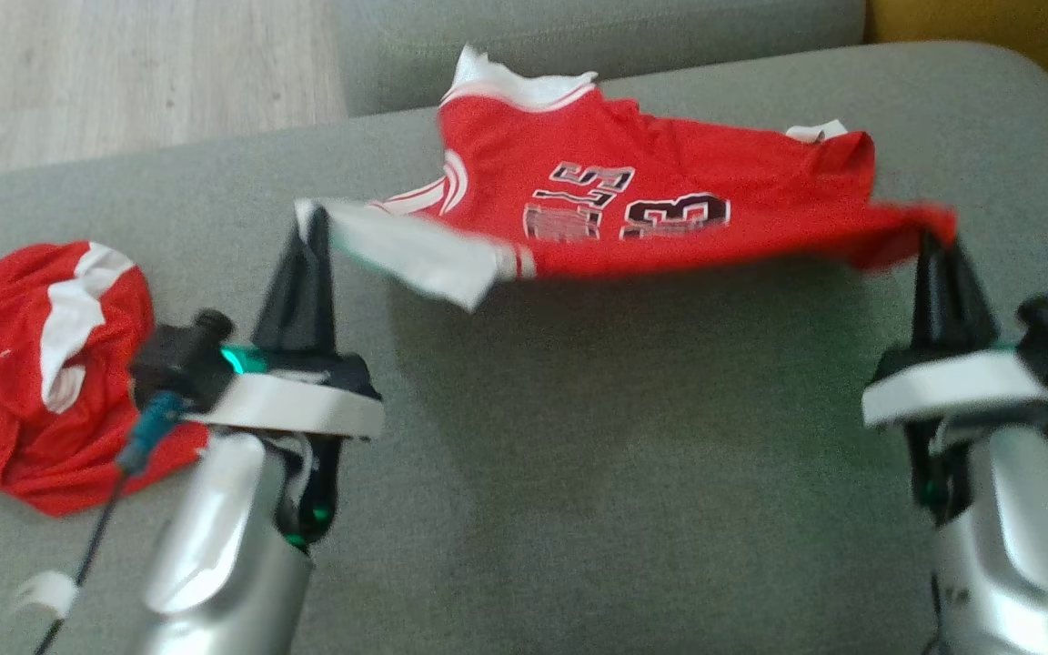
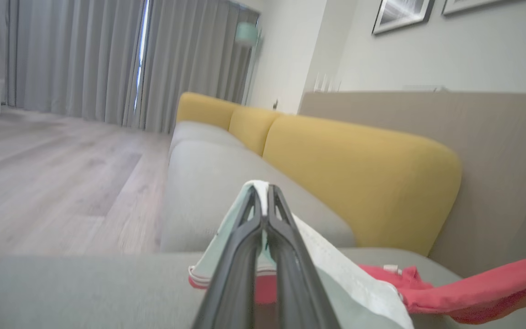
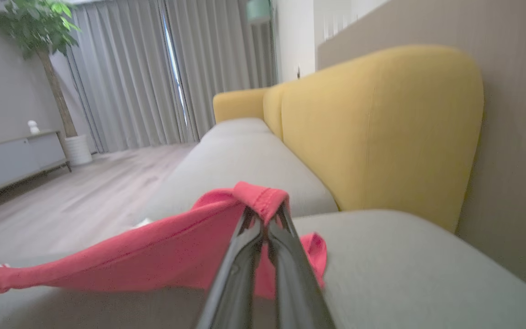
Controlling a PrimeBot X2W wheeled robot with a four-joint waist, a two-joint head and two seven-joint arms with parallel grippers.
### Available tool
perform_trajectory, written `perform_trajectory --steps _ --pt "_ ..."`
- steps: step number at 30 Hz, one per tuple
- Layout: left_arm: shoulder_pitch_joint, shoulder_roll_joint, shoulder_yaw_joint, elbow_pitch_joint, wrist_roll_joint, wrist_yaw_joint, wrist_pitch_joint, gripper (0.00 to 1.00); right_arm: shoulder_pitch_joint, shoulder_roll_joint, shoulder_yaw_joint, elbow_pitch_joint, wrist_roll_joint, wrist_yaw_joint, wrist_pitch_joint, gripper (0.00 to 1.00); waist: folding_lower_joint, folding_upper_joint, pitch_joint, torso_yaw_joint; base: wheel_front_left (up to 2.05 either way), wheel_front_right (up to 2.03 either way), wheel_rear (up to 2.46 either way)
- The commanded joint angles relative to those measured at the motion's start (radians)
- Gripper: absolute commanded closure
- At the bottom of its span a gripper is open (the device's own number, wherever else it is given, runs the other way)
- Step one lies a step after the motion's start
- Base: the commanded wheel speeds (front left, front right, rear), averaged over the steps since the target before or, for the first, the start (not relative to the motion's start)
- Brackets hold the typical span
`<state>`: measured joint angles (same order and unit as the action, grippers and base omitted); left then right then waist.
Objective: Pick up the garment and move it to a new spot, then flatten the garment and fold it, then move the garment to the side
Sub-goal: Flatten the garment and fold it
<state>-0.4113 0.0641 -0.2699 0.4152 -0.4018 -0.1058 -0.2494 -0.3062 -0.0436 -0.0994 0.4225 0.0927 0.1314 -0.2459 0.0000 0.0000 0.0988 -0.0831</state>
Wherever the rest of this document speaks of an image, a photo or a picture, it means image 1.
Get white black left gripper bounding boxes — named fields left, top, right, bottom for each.
left=187, top=214, right=384, bottom=547

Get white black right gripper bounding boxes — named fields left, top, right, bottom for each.
left=862, top=229, right=1048, bottom=527

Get red basketball shorts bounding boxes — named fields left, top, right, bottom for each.
left=0, top=240, right=211, bottom=518

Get red basketball jersey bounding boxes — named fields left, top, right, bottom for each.
left=295, top=45, right=959, bottom=313

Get small grey sofa cushion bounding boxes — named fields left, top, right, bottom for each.
left=335, top=0, right=869, bottom=117

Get yellow sofa backrest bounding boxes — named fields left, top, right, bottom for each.
left=865, top=0, right=1048, bottom=101

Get large grey sofa cushion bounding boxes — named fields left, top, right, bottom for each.
left=0, top=41, right=1048, bottom=655

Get left teal-plug black cable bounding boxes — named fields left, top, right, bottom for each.
left=33, top=391, right=188, bottom=655

